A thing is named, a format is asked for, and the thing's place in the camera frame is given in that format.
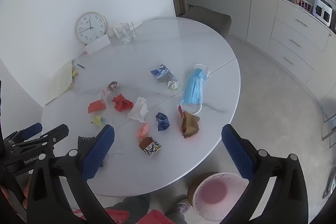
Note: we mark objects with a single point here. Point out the clear glass pitcher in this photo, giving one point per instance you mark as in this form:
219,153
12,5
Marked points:
126,33

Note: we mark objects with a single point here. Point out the dark blue crumpled wrapper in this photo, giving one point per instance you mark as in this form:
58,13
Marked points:
162,121

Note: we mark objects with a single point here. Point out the blue white crushed carton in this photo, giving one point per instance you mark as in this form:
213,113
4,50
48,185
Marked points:
162,73

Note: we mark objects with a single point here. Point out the grey white exercise machine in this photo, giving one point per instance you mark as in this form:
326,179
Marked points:
331,184

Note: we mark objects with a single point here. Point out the small white crumpled paper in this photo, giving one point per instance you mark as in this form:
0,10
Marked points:
173,85

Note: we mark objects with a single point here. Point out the pink trash bin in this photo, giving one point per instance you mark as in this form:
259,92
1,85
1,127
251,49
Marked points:
218,195

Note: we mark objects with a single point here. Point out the black pen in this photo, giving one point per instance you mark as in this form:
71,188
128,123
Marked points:
81,66

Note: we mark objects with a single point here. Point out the brown white crumpled wrapper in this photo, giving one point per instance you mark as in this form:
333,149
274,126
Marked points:
110,88

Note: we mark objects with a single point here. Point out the pale yellow paper pad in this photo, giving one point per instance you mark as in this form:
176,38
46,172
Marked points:
61,81

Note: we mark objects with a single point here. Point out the grey pants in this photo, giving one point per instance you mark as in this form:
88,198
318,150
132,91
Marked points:
131,204

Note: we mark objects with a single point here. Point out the small yellow green paper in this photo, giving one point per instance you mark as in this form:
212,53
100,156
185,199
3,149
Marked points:
98,121

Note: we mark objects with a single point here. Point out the purple fuzzy slipper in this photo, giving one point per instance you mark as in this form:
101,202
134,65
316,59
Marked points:
181,207

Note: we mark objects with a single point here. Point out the brown patterned small carton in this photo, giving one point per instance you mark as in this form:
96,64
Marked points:
149,148

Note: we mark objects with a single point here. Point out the round white wall clock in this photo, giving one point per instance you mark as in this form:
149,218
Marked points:
91,28

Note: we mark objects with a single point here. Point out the white drawer cabinet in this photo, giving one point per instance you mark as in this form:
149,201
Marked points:
296,37

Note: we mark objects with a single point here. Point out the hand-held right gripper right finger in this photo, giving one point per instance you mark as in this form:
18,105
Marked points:
237,153

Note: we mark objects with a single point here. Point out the grey upholstered chair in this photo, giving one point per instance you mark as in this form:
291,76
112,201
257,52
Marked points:
210,18

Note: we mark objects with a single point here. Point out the person's left hand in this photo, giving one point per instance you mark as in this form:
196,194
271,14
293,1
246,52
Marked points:
5,193

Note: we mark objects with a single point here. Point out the white folded card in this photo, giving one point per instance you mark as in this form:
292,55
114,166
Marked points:
97,45

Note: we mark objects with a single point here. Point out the grey metal frame stool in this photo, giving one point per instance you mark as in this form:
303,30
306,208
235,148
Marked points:
328,120

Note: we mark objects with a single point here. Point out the red crumpled paper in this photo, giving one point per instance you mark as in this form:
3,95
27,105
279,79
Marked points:
122,103

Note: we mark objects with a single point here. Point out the white crumpled tissue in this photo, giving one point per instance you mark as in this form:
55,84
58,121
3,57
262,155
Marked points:
137,109

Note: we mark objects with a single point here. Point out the blue face mask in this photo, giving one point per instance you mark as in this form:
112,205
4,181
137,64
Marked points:
194,87

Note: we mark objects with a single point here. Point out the brown crumpled paper bag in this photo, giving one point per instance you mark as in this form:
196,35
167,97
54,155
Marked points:
189,124

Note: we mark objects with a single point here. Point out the orange red wrapper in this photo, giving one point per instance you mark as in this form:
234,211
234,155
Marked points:
96,106

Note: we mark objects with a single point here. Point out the pink crumpled paper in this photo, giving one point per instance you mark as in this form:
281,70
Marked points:
143,130

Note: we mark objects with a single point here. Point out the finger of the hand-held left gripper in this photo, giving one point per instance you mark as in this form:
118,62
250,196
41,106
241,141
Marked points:
32,129
53,134

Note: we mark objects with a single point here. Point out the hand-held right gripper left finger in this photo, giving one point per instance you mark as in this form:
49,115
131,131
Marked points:
98,153

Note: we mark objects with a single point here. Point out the small yellow clip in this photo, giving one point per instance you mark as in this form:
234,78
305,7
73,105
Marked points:
74,73

